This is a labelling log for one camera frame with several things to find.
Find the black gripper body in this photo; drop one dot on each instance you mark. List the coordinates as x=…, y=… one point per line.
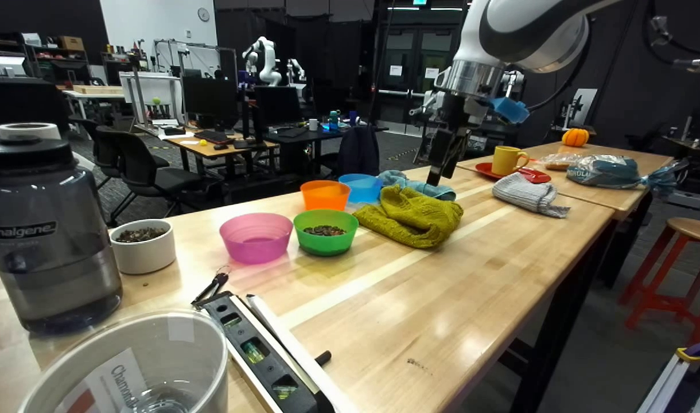
x=452, y=127

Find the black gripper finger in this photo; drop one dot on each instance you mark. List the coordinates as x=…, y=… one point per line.
x=434, y=171
x=445, y=168

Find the olive green knitted cloth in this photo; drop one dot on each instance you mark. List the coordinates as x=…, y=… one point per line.
x=412, y=218

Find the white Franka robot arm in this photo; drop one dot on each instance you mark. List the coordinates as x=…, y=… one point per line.
x=524, y=30

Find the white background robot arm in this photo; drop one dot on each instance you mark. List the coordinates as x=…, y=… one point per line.
x=263, y=61

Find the robot base platform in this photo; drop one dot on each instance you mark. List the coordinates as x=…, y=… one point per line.
x=683, y=379

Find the teal towel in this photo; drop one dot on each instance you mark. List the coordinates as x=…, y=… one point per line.
x=420, y=182

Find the yellow mug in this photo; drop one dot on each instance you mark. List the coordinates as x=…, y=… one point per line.
x=506, y=159

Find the blue plastic bowl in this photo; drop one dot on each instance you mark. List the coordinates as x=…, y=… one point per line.
x=360, y=190

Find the grey knitted cloth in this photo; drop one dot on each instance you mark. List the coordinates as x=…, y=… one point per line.
x=527, y=193

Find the red plate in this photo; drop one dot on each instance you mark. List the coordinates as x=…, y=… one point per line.
x=534, y=176

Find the orange plastic bowl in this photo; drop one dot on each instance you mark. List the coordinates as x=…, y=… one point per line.
x=325, y=197

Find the orange pumpkin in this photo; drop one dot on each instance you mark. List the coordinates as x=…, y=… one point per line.
x=576, y=137

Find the green plastic bowl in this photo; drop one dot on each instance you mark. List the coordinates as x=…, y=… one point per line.
x=327, y=233

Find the plastic bag of blue cloths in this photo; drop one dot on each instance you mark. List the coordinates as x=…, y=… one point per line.
x=605, y=171

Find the pink plastic bowl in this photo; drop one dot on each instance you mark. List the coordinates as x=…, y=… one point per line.
x=256, y=239

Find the small black peg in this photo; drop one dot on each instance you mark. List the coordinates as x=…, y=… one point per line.
x=322, y=357

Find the white flat ruler strip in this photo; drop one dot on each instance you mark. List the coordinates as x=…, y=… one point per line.
x=288, y=345

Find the orange leg wooden stool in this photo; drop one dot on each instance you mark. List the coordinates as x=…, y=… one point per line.
x=672, y=276

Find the black office chair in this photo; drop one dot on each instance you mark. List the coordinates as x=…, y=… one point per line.
x=146, y=174

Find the small white bowl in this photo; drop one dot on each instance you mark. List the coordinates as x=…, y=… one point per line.
x=142, y=247

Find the white bucket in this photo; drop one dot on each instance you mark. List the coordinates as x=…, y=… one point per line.
x=126, y=368

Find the dark grey plastic jug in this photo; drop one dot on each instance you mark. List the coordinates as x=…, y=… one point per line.
x=46, y=238

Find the white roll on jug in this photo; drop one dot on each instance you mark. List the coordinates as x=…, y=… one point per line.
x=27, y=132

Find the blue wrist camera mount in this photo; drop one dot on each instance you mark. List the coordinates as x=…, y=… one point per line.
x=509, y=108

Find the short wooden table black frame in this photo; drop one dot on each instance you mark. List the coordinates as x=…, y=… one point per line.
x=620, y=244

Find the long wooden table black frame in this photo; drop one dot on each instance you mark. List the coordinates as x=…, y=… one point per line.
x=555, y=330

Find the round wall clock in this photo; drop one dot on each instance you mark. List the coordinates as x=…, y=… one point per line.
x=202, y=15

